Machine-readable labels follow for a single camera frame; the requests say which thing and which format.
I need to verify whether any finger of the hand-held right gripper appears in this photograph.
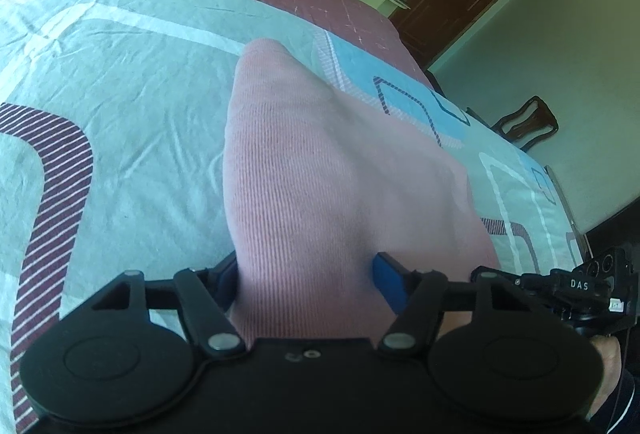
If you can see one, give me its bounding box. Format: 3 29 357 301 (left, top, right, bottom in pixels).
509 271 554 291

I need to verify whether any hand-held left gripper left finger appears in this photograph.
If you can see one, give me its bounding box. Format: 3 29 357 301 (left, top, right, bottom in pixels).
65 253 247 359

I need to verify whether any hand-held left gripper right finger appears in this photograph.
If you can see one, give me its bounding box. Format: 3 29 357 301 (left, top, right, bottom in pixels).
372 252 566 357

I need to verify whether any pink sweater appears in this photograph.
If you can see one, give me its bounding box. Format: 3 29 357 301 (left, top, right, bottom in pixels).
222 38 502 351

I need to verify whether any person's right forearm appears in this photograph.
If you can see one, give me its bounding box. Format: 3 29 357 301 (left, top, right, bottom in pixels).
590 361 640 434

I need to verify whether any person's right hand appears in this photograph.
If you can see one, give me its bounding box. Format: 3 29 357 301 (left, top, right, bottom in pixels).
590 336 624 417

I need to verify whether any dark wooden chair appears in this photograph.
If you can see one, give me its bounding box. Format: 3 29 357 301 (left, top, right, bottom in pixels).
491 96 559 153

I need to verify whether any light blue patterned bedsheet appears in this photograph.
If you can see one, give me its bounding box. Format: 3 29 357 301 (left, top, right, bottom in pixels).
0 0 587 434

